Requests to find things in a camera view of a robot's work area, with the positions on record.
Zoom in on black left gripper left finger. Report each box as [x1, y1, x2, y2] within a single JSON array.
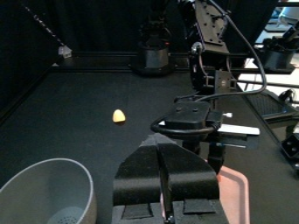
[[113, 133, 165, 224]]

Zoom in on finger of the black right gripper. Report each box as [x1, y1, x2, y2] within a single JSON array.
[[207, 143, 227, 173], [182, 140, 202, 156]]

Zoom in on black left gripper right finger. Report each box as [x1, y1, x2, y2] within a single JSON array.
[[158, 135, 231, 224]]

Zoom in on yellow toy drumstick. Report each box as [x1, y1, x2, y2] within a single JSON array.
[[113, 108, 127, 123]]

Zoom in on pink plate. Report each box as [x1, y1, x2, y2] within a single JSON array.
[[217, 165, 252, 224]]

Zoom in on black mesh tray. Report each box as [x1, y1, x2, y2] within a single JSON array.
[[245, 89, 299, 123]]

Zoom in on grey perforated bowl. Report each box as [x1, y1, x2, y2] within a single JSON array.
[[0, 157, 99, 224]]

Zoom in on small white tag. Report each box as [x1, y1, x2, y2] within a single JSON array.
[[58, 45, 74, 60]]

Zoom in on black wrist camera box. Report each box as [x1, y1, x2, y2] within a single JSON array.
[[165, 101, 213, 130]]

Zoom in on black square bracket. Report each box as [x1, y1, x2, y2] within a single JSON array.
[[281, 132, 299, 161]]

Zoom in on black camera cable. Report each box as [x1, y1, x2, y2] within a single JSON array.
[[150, 0, 269, 137]]

